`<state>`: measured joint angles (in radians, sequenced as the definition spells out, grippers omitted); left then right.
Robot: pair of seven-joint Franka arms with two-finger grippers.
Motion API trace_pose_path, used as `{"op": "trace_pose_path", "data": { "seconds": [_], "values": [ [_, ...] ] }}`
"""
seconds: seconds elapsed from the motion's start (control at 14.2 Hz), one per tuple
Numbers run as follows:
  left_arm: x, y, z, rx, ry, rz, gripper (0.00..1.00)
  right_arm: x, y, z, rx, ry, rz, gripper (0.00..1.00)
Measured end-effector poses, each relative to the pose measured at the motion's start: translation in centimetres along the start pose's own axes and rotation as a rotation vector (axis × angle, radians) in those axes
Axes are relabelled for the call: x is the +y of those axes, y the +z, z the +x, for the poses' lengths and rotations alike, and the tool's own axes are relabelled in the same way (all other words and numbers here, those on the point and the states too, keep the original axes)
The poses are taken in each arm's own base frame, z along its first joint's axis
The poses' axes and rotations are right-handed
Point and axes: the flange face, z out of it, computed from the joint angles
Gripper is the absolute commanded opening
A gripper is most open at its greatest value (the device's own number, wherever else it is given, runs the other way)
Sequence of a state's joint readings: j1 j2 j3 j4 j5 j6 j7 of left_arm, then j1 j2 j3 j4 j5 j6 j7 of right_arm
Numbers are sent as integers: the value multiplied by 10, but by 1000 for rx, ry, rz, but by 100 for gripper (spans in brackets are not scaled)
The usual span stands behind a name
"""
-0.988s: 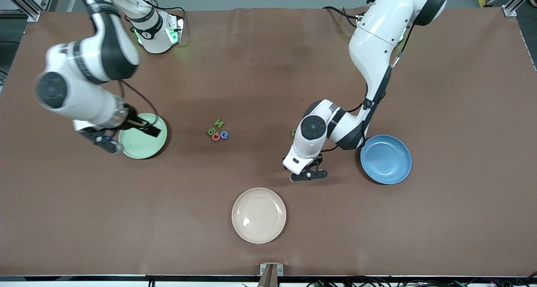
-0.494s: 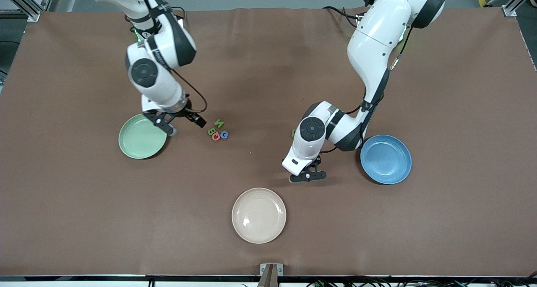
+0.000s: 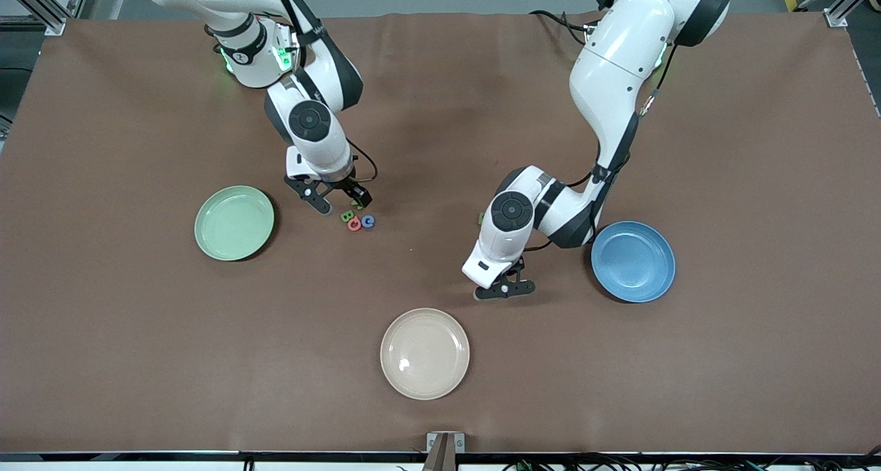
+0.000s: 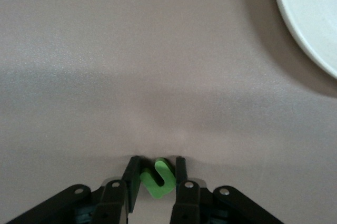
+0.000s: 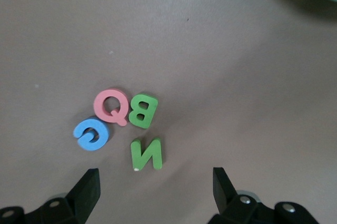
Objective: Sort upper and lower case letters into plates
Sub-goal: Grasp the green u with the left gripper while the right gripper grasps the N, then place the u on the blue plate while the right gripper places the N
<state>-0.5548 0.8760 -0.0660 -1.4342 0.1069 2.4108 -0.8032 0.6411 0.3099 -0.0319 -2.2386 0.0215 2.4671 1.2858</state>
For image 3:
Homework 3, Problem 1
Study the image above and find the metal base connector box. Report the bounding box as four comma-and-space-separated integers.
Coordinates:
273, 21, 301, 74

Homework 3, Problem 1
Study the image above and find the black base cable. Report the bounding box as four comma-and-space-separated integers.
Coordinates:
529, 8, 594, 49

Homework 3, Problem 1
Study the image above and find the brown table cover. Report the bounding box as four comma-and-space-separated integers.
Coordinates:
0, 11, 881, 456

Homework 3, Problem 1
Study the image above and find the blue plate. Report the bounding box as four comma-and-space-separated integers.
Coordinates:
591, 221, 677, 304

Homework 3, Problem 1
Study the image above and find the light green plate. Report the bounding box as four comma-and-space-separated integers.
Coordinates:
194, 185, 275, 262

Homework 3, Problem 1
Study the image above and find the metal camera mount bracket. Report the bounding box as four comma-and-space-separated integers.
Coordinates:
421, 432, 466, 471

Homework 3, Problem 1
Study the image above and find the beige plate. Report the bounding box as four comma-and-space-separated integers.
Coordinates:
380, 308, 471, 401

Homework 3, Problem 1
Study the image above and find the aluminium frame post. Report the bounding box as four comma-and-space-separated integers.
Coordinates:
798, 0, 881, 28
0, 0, 94, 36

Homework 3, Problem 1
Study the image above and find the black cable bundle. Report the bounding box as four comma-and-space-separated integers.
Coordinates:
501, 454, 881, 471

